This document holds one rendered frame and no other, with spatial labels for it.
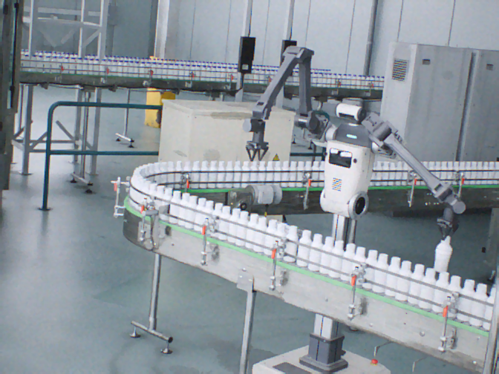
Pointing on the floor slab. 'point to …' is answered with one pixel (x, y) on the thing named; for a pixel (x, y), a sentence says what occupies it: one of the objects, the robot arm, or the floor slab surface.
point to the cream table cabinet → (220, 133)
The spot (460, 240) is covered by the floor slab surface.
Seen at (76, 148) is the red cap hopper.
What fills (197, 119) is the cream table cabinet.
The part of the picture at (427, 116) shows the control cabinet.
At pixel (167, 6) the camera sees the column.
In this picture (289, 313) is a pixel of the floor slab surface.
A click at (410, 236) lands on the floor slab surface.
